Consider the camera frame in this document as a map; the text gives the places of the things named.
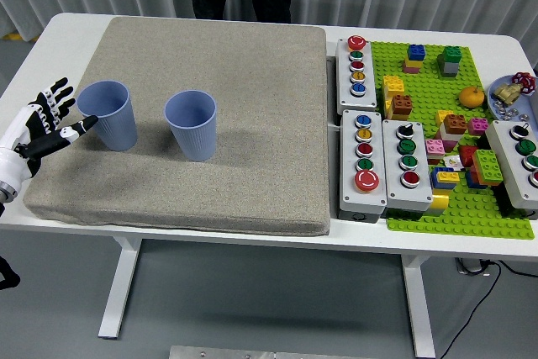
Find pink toy block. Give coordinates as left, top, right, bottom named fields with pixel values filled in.
left=425, top=138, right=446, bottom=166

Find brown toy block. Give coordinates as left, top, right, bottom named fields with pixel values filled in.
left=386, top=93, right=414, bottom=121

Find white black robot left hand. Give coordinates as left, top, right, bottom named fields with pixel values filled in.
left=0, top=77, right=100, bottom=192

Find white table leg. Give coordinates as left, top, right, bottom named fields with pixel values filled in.
left=98, top=235, right=144, bottom=340
left=401, top=254, right=437, bottom=359

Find large yellow toy block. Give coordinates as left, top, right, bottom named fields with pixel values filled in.
left=382, top=75, right=406, bottom=102

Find green studded baseplate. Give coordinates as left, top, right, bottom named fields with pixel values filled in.
left=369, top=40, right=535, bottom=240

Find five-button control box, small mushroom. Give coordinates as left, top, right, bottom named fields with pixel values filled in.
left=335, top=34, right=378, bottom=115

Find brass valve with red handle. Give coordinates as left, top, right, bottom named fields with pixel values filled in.
left=492, top=71, right=537, bottom=107

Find green red blue block stack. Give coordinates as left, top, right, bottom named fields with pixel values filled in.
left=464, top=148, right=504, bottom=190

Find grey power adapter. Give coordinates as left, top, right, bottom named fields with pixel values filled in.
left=455, top=256, right=493, bottom=277

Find red toy block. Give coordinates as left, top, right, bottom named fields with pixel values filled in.
left=457, top=144, right=479, bottom=170

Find brown white pink block stack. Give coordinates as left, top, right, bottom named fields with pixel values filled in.
left=435, top=114, right=469, bottom=153

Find black floor cable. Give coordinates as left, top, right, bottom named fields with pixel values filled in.
left=432, top=260, right=538, bottom=359

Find blue plate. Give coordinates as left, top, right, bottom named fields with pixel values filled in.
left=487, top=75, right=538, bottom=121

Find blue yellow pink block stack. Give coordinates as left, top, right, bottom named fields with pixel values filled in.
left=402, top=43, right=427, bottom=75

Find magenta toy block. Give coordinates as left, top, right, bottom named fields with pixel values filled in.
left=467, top=117, right=490, bottom=138

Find five-button control box, large mushroom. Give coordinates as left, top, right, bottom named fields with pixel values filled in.
left=338, top=108, right=388, bottom=224

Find grey-brown fabric mat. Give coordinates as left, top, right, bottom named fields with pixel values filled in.
left=23, top=16, right=331, bottom=237

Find four-control box with selector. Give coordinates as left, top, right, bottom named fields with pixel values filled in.
left=381, top=119, right=434, bottom=220

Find shiny yellow toy block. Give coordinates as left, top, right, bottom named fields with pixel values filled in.
left=427, top=188, right=451, bottom=212

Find orange fruit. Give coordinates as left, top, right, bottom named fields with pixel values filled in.
left=458, top=85, right=486, bottom=108

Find green grey block stack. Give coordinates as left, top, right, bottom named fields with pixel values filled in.
left=436, top=45, right=463, bottom=80

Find blue ribbed plastic cup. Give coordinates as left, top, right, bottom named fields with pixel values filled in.
left=163, top=89, right=219, bottom=162
left=76, top=80, right=139, bottom=153

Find grey control box, black base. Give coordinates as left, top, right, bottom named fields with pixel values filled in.
left=484, top=119, right=538, bottom=219

